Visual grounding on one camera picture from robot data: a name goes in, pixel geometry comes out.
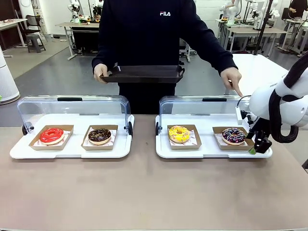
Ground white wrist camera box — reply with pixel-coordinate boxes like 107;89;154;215
235;106;244;126

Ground white display case base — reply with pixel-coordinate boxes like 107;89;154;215
155;113;273;160
9;113;135;160

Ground person torso black sweatshirt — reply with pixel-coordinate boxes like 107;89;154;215
98;0;210;115

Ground white background desk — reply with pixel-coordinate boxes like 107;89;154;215
0;18;28;58

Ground black cabinet under table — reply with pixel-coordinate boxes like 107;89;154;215
71;26;100;54

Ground black office chair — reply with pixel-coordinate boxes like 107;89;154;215
25;14;44;35

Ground chocolate sprinkled donut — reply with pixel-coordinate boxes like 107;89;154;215
80;124;119;151

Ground white cylindrical air purifier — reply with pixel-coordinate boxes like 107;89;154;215
0;46;21;105

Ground person left forearm black sleeve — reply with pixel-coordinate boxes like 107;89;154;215
196;14;239;77

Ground wooden top background table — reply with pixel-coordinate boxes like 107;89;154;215
55;22;101;61

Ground grey background workbench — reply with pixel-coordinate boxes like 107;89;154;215
225;26;287;57

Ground chocolate glazed donut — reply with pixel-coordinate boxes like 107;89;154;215
88;128;112;146

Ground white background robot pair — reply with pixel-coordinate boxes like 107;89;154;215
244;0;281;27

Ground yellow sprinkled donut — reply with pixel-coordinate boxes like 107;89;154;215
168;125;191;144

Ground grey plastic stool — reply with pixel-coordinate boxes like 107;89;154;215
26;34;47;53

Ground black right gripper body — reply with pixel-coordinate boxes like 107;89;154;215
252;118;273;154

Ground red glazed donut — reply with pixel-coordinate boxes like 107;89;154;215
28;124;75;151
39;128;65;146

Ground person right hand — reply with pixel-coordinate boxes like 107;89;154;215
93;63;109;85

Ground person left hand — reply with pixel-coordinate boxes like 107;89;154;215
220;68;244;98

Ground clear display case lid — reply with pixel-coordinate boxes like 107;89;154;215
159;95;251;136
16;95;132;136

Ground background person dark clothes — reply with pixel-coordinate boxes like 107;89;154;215
288;0;308;20

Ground black serving tray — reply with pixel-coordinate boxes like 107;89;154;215
99;65;186;84

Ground kraft cardboard donut tray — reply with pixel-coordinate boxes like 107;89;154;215
212;126;255;151
167;124;201;151

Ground white side table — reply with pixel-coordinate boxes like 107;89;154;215
223;53;289;96

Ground black camera stand pole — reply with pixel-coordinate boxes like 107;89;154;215
254;0;274;58

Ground purple sprinkled donut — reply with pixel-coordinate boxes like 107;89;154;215
221;127;247;146

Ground person right forearm black sleeve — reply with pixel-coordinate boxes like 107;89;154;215
91;28;116;73

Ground black robot cable loom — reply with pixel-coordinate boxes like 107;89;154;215
268;51;308;145

